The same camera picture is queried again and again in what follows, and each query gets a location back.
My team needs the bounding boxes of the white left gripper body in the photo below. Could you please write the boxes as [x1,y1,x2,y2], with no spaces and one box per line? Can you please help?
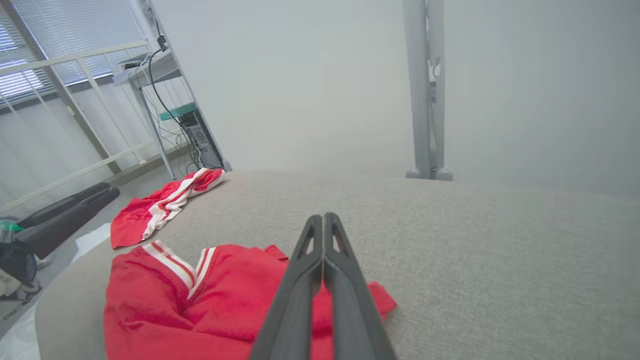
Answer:
[0,218,41,302]

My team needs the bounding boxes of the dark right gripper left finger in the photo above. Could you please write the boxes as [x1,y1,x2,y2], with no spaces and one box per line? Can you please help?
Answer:
[249,214,324,360]

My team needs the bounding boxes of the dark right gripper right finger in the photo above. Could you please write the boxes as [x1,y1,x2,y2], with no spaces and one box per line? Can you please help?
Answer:
[323,212,398,360]

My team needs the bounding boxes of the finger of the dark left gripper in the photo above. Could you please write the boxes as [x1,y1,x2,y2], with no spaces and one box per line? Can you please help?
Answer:
[17,182,111,231]
[15,187,121,259]

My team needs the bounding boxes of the red shorts white side stripe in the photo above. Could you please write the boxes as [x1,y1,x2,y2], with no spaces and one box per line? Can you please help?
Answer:
[110,167,226,250]

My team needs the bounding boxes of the red and white sports jersey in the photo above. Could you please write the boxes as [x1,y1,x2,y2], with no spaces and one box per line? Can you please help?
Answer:
[103,240,398,360]

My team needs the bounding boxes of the grey window pillar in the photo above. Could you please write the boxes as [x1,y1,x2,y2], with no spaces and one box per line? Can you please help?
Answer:
[0,0,122,176]

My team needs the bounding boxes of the white window blind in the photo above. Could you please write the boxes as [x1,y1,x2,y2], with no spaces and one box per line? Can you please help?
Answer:
[12,0,147,86]
[0,20,53,101]

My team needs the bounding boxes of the white device on desk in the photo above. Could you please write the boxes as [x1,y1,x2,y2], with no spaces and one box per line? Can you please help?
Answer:
[112,56,151,84]

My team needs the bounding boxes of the teal box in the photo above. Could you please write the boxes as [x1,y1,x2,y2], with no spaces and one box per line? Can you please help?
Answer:
[159,102,198,122]

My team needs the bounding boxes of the white metal railing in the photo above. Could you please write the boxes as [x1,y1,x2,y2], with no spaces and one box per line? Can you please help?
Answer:
[0,40,196,213]

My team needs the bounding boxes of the grey metal desk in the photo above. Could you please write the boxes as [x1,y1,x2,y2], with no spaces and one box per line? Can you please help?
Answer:
[112,50,184,181]

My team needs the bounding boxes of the black hanging power cable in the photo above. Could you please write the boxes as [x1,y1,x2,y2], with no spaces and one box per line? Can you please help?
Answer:
[147,32,201,171]

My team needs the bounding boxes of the grey metal partition post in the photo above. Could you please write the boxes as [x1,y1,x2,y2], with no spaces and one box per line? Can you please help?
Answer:
[404,0,454,182]

